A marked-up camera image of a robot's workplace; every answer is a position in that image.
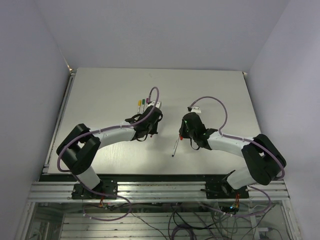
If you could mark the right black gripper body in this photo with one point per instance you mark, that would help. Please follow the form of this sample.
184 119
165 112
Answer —
186 133

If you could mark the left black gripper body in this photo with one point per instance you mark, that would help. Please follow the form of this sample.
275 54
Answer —
152 129

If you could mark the green pen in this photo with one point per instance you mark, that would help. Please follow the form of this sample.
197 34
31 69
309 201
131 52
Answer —
142 105

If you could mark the yellow pen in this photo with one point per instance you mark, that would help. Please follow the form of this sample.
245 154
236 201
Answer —
139 106

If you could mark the blue pen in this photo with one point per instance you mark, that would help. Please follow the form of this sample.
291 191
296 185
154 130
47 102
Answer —
175 148

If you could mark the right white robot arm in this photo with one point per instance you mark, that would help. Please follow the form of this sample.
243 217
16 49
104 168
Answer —
264 162

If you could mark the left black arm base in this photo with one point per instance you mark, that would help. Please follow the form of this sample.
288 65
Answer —
105 190

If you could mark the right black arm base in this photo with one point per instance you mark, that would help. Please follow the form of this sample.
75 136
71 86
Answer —
218 188

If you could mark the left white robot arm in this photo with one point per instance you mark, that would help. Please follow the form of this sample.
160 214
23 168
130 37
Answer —
79 148

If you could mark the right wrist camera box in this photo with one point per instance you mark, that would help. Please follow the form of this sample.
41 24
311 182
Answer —
194 109

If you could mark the aluminium frame rail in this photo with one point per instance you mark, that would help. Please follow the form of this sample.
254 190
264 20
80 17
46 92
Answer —
150 192

